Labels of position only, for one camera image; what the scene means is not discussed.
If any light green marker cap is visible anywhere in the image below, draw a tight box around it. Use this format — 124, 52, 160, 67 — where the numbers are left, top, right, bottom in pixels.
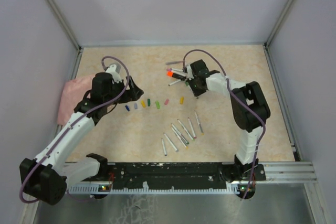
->
155, 101, 160, 109

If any yellow capped white marker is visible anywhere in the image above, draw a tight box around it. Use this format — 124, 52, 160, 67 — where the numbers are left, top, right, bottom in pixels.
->
171, 127, 188, 149

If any grey blue capped marker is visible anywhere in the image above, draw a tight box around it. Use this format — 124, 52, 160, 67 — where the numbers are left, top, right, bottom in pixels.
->
163, 133, 179, 152

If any pink tipped white marker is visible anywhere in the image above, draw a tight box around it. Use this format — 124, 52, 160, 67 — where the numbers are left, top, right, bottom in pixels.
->
166, 68, 183, 72

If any aluminium frame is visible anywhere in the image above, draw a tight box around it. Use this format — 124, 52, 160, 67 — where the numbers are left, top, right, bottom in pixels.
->
18, 0, 336, 224

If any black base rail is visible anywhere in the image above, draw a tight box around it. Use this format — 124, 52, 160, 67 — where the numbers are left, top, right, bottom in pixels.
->
78, 161, 266, 190

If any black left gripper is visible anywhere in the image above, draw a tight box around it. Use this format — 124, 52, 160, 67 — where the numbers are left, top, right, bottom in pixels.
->
104, 75, 143, 106

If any pink cloth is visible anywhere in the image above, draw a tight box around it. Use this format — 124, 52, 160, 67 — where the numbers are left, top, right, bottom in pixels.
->
57, 74, 94, 126

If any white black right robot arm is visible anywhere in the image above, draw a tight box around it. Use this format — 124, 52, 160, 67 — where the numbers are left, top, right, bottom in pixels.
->
183, 60, 270, 180

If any light green capped marker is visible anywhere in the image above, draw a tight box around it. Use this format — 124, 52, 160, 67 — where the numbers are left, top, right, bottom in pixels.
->
177, 119, 195, 141

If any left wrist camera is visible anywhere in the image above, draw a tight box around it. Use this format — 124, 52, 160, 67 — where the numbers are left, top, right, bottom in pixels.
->
105, 63, 122, 83

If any grey purple pen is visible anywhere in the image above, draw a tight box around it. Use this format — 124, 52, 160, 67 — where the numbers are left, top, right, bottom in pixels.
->
165, 61, 183, 65

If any orange highlighter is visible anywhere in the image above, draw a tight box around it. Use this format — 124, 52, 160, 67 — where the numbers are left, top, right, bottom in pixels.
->
166, 71, 186, 80

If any pink capped marker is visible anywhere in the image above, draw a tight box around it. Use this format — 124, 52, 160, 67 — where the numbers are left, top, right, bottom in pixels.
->
188, 118, 197, 139

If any black capped white marker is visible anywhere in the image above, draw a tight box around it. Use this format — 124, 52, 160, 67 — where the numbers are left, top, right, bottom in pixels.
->
168, 79, 184, 87

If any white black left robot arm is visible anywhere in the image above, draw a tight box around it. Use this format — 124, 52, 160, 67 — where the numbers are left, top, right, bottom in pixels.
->
19, 72, 144, 205

